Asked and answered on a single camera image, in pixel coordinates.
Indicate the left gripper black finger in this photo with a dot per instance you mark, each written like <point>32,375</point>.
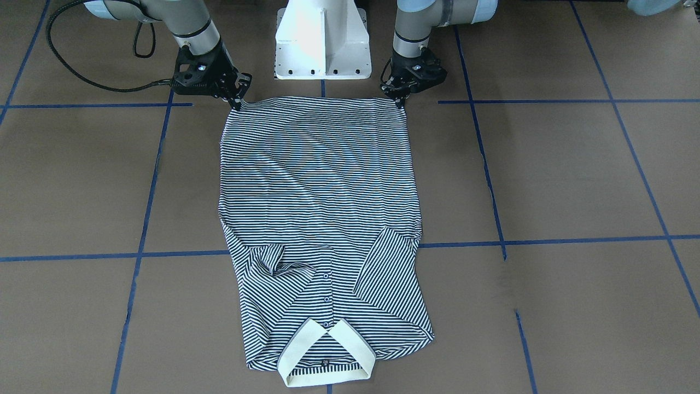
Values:
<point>401,101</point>

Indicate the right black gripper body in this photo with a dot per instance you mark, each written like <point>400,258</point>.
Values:
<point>225,69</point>

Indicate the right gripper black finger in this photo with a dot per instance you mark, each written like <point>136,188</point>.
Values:
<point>236,103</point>

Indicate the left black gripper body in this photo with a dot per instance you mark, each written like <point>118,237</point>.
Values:
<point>405,91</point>

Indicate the blue white striped polo shirt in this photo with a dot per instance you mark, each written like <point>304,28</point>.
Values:
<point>319,208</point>

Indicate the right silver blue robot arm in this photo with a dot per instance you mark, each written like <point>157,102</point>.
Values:
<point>189,22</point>

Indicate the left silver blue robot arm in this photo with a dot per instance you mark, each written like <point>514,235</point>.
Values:
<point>558,52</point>

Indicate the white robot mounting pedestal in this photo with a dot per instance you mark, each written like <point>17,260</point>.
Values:
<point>322,40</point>

